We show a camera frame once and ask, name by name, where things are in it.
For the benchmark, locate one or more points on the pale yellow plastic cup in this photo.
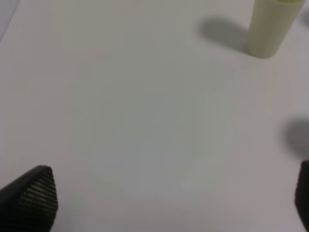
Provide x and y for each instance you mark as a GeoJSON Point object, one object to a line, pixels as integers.
{"type": "Point", "coordinates": [270, 22]}

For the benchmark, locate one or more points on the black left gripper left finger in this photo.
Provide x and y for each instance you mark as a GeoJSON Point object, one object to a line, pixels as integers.
{"type": "Point", "coordinates": [29, 204]}

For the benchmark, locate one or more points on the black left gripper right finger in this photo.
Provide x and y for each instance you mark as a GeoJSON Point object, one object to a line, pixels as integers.
{"type": "Point", "coordinates": [302, 194]}

